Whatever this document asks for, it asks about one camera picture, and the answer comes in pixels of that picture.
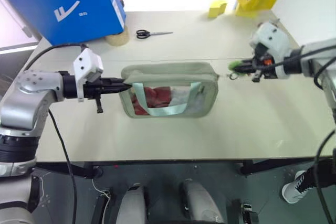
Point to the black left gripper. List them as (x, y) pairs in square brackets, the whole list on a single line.
[(98, 87)]

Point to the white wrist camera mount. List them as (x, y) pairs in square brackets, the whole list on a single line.
[(88, 62), (274, 39)]

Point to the grey rounded robot foot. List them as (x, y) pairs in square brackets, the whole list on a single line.
[(131, 205), (200, 203)]

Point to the black trouser leg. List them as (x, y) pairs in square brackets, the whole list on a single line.
[(324, 175)]

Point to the green pouch with clear window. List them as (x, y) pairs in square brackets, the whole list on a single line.
[(170, 70)]

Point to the red cloth inside pouch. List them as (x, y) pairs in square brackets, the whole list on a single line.
[(157, 95)]

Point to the white sneaker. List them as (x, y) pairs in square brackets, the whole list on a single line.
[(295, 188)]

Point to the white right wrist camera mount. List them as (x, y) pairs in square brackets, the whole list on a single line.
[(274, 39)]

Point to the yellow block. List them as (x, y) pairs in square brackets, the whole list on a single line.
[(216, 9)]

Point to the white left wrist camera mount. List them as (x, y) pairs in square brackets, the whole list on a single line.
[(88, 62)]

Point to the black table frame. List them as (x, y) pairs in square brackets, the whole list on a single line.
[(162, 162)]

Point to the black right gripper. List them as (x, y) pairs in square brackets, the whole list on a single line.
[(262, 62)]

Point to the silver robot torso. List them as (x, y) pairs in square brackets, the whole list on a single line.
[(14, 203)]

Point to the beige round roll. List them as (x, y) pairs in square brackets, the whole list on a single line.
[(119, 39)]

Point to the blue cardboard box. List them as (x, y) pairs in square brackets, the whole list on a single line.
[(68, 3)]

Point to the white item inside pouch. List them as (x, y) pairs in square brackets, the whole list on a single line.
[(183, 95)]

